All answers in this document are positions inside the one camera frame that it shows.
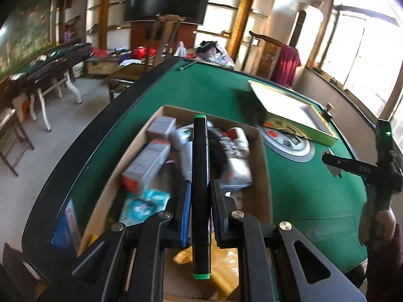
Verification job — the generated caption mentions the white carton red end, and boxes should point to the white carton red end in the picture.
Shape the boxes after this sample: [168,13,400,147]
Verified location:
[121,140,172,194]

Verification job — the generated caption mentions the cardboard box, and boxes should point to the cardboard box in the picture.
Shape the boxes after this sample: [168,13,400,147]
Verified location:
[77,104,273,302]

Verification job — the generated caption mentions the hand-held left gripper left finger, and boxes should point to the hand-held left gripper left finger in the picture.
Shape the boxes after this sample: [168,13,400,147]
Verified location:
[72,180,192,302]

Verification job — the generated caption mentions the window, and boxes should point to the window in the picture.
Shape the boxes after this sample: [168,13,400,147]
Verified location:
[310,0,403,129]

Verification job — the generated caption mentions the person's right hand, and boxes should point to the person's right hand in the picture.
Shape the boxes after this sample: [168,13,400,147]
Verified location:
[373,209,396,243]

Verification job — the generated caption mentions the gold foil packet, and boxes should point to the gold foil packet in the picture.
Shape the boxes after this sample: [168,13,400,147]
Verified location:
[173,233,241,301]

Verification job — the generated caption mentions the low wooden table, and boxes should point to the low wooden table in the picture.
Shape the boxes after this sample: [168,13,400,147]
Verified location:
[83,57,148,78]

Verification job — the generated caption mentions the black silver snack packet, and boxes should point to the black silver snack packet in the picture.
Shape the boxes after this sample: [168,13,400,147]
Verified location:
[208,129,254,191]

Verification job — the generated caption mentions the black marker green ends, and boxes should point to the black marker green ends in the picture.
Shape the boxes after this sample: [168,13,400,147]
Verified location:
[192,115,211,280]

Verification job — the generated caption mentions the teal cartoon tissue pack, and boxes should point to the teal cartoon tissue pack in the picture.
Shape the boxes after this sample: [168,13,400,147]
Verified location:
[119,189,172,227]

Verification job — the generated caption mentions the white standing air conditioner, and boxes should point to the white standing air conditioner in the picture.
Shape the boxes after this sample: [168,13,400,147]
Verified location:
[288,2,325,63]

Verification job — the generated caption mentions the large white medicine bottle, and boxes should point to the large white medicine bottle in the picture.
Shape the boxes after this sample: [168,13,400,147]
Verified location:
[169,124,197,180]

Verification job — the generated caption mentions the person's right forearm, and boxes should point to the person's right forearm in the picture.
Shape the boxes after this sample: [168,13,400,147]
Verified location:
[365,231,403,302]

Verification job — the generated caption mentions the small white red-label bottle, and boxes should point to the small white red-label bottle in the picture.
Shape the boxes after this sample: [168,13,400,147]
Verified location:
[225,127,251,158]

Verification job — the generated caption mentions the green folding game table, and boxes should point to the green folding game table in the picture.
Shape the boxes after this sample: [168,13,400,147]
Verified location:
[9,43,94,132]

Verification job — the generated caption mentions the gold box white inside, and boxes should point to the gold box white inside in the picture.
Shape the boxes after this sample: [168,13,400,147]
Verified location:
[248,80,340,147]

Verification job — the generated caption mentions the blue printed card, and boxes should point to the blue printed card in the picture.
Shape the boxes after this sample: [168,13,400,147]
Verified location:
[50,199,83,255]

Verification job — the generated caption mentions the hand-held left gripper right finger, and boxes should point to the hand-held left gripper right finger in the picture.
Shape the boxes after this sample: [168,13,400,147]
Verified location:
[210,179,367,302]

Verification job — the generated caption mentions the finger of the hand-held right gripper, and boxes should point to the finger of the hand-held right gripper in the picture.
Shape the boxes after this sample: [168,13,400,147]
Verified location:
[322,152,380,181]

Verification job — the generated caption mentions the black television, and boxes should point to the black television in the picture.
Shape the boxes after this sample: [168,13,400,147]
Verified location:
[124,0,213,25]

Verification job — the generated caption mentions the dark wooden chair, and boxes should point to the dark wooden chair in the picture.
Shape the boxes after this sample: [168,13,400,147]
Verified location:
[107,14,186,101]

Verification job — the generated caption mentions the wooden chair with cloth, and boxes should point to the wooden chair with cloth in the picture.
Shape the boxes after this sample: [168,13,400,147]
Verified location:
[246,31,296,84]

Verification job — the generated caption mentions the dark red cloth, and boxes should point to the dark red cloth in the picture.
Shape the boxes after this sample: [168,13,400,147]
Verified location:
[271,47,302,87]

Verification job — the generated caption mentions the metal stool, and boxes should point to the metal stool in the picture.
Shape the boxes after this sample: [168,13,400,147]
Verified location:
[0,107,35,177]

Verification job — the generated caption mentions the pink grey card box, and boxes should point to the pink grey card box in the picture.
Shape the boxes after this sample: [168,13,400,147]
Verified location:
[145,116,177,141]

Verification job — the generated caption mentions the floral bag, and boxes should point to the floral bag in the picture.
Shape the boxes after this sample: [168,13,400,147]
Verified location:
[196,40,235,68]

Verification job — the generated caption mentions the large wall painting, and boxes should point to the large wall painting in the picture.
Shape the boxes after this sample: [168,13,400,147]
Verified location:
[0,0,59,81]

